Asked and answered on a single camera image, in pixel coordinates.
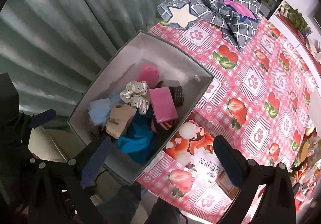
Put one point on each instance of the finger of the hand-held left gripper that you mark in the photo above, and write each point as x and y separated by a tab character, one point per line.
42	118

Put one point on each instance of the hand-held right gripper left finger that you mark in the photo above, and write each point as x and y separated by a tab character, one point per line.
96	161

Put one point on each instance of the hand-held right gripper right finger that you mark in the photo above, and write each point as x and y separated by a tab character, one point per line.
225	161

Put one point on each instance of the leopard print scrunchie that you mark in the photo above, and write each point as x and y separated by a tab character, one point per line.
96	135

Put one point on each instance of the teal cloth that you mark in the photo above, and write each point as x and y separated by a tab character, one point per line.
135	138

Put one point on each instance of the light blue fluffy scrunchie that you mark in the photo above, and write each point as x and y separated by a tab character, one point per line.
100	112

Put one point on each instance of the beige sock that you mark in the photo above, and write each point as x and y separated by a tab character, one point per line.
120	116

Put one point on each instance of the white polka dot scrunchie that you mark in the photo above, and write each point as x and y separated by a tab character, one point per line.
135	99

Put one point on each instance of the pink cloth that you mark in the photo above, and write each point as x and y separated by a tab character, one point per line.
148	73

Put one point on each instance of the white cardboard box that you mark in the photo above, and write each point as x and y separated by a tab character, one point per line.
160	51

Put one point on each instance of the yellow lid jar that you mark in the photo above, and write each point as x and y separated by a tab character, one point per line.
304	150

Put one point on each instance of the pink strawberry printed tablecloth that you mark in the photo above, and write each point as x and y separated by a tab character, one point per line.
253	81

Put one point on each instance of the white television cabinet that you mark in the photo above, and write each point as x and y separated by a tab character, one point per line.
275	22

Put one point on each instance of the grey checked star blanket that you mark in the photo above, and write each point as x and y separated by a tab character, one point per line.
225	13

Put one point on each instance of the green potted plant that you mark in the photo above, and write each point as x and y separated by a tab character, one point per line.
298	17

